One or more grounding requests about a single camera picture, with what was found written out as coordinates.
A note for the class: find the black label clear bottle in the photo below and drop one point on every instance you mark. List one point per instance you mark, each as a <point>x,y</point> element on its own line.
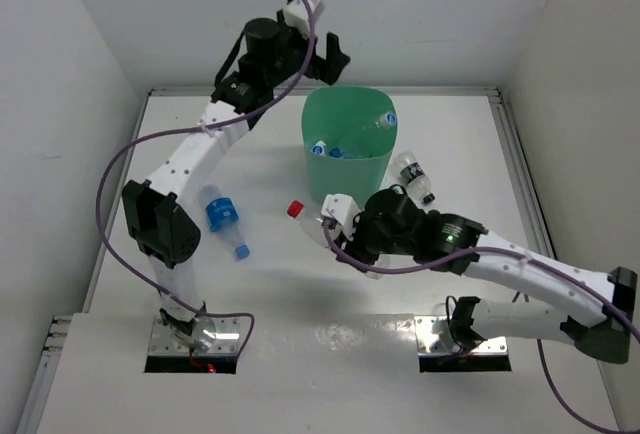
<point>413,177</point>

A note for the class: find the green plastic bin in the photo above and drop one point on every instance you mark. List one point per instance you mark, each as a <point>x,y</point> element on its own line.
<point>328,114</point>

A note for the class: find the white cap blue label bottle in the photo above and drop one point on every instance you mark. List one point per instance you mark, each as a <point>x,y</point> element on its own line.
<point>345,149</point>

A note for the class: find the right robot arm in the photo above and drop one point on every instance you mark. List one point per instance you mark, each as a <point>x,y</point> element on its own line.
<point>589,310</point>

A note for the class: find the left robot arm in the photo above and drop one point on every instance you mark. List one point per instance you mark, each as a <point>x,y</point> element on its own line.
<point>266,53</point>

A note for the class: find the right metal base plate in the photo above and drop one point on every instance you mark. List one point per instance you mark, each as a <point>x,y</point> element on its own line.
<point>434,340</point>

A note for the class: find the metal base plate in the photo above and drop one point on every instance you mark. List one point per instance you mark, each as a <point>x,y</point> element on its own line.
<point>211,337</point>
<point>434,340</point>

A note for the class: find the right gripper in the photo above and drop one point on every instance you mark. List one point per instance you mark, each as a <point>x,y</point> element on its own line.
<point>352,247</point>

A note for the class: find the red cap red label bottle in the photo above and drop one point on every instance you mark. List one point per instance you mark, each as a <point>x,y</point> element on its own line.
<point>310,221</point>

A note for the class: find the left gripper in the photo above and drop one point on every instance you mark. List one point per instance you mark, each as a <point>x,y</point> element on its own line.
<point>325,68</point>

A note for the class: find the clear unlabelled plastic bottle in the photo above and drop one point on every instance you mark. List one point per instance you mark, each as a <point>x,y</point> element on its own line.
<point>368,133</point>

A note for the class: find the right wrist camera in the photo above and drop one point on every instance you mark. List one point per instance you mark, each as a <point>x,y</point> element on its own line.
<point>342,209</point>

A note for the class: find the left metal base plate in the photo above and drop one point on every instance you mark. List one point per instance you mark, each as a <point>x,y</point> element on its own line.
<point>211,337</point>

